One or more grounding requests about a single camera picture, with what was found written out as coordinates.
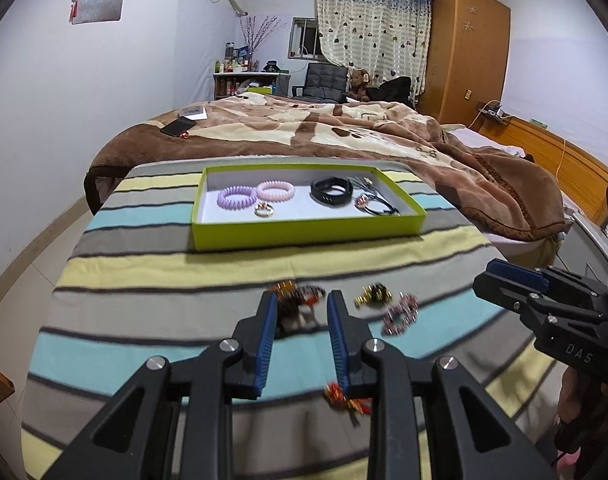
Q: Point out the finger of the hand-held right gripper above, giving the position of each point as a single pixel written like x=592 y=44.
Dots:
x=498 y=292
x=518 y=272

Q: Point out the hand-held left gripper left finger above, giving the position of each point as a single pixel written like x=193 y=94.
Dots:
x=264 y=345

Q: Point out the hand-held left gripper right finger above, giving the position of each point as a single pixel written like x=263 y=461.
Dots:
x=340 y=345

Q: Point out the green cardboard box tray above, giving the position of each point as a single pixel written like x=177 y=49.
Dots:
x=304 y=235

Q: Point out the black wristband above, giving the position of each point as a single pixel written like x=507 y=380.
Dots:
x=321 y=194

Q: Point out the red and gold knotted charm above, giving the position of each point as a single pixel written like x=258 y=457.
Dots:
x=336 y=392

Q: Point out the grey metal cabinet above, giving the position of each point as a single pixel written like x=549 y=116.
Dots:
x=583 y=240

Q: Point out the brown patterned blanket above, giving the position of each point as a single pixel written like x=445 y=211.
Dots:
x=458 y=175

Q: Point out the wooden headboard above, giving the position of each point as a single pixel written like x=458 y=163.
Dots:
x=573 y=155

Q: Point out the striped cloth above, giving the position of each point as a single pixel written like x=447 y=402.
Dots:
x=134 y=310

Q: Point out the white bed sheet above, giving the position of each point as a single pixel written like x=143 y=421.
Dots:
x=483 y=142

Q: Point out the power strip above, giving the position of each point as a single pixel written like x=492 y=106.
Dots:
x=493 y=111

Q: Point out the black clothing pile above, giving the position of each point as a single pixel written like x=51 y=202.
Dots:
x=391 y=91

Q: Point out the wooden wardrobe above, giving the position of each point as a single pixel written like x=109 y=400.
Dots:
x=463 y=55

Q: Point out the black phone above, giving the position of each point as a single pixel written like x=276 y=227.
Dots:
x=178 y=126

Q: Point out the white booklet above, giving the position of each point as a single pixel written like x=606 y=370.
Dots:
x=194 y=112

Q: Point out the brown teddy bear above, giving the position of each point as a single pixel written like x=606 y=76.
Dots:
x=359 y=82

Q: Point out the green box lid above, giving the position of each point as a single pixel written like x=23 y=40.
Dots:
x=259 y=90

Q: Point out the white shelf unit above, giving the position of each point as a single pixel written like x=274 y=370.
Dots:
x=234 y=85

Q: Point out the black chair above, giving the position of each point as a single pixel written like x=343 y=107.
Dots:
x=326 y=80

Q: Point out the group of bottles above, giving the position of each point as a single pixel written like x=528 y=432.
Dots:
x=234 y=64

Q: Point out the heart print curtain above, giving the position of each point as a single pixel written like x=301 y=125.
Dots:
x=373 y=25

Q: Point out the window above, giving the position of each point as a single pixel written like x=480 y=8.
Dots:
x=306 y=40

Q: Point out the flower branches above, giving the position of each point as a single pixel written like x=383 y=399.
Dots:
x=259 y=35

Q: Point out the red hanging ornament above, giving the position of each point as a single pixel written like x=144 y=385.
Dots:
x=77 y=2

